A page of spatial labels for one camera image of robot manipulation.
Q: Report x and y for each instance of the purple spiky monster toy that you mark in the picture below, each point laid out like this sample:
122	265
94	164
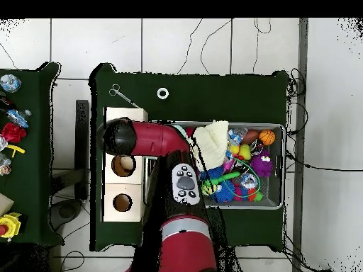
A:
262	164

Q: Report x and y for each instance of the blue spiky ball with eyes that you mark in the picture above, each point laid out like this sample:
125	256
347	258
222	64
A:
225	194

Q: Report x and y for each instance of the crushed clear plastic bottle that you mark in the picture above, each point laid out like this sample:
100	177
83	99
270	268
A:
10	83

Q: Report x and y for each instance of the cream knitted cloth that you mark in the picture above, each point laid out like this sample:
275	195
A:
211	144

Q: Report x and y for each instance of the wooden box with three holes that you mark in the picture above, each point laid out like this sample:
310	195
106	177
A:
113	198

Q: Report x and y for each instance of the red cloth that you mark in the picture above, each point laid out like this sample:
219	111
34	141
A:
12	132

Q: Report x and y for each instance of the yellow emergency stop button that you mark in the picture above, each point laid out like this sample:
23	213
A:
8	225

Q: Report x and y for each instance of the beige foam block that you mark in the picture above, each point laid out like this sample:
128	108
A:
4	202

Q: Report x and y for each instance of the metal scissors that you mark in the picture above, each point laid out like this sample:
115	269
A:
122	95

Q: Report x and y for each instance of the clear plastic packet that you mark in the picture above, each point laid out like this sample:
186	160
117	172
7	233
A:
4	164

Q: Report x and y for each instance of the yellow plastic toy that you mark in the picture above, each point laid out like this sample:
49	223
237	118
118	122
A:
15	149

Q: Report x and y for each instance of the crushed bottle with blue label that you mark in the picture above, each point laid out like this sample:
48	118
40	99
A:
18	117
235	135

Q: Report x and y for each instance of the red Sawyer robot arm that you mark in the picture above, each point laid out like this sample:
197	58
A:
153	138

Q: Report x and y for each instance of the blue spiky rubber ball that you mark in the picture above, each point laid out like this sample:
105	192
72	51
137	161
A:
212	172

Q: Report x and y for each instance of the orange toy basketball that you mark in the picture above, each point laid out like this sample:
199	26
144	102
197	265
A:
266	137

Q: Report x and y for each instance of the striped spiky caterpillar toy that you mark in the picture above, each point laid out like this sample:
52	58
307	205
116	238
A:
251	195

